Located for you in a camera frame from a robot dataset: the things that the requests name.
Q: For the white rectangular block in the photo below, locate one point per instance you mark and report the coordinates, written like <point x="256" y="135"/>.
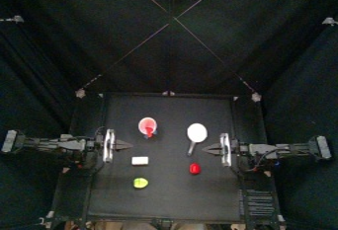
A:
<point x="140" y="160"/>

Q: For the black printed label plate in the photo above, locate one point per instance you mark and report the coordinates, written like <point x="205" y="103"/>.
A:
<point x="260" y="204"/>

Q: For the red toy cup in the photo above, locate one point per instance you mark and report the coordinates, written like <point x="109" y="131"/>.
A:
<point x="148" y="126"/>

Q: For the grey metal frame bracket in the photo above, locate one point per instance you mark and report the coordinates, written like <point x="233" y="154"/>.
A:
<point x="81" y="92"/>
<point x="17" y="19"/>
<point x="329" y="20"/>
<point x="169" y="93"/>
<point x="256" y="97"/>

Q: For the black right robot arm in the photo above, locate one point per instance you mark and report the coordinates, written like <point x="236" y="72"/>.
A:
<point x="281" y="148"/>

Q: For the red toy apple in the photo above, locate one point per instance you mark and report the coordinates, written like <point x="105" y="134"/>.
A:
<point x="196" y="168"/>

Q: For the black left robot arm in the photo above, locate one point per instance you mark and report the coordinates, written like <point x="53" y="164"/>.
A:
<point x="49" y="143"/>

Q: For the yellow-green toy fruit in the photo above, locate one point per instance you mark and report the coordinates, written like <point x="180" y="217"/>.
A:
<point x="141" y="183"/>

